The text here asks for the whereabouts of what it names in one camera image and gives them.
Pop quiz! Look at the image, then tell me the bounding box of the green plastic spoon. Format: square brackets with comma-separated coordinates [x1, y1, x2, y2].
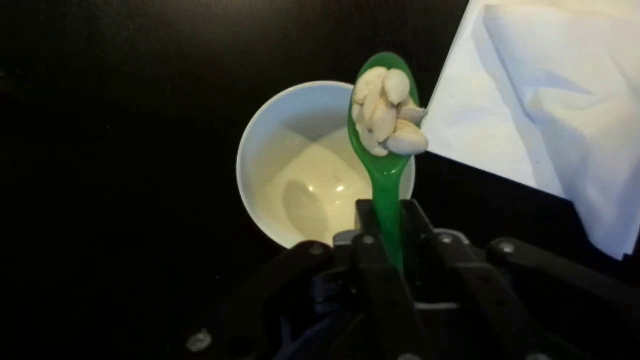
[347, 50, 425, 271]

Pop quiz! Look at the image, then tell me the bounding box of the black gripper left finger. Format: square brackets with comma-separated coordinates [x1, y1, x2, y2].
[178, 197, 429, 360]

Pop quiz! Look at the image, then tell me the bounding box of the white round bowl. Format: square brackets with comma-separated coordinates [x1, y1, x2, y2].
[236, 79, 418, 250]

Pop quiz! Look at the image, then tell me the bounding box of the small scoopful of pale seeds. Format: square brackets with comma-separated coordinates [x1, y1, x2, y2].
[350, 65, 431, 157]

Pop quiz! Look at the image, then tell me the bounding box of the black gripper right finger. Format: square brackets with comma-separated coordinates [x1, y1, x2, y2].
[399, 197, 640, 360]

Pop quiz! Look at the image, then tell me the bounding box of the crumpled white napkin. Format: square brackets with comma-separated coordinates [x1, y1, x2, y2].
[420, 0, 640, 262]

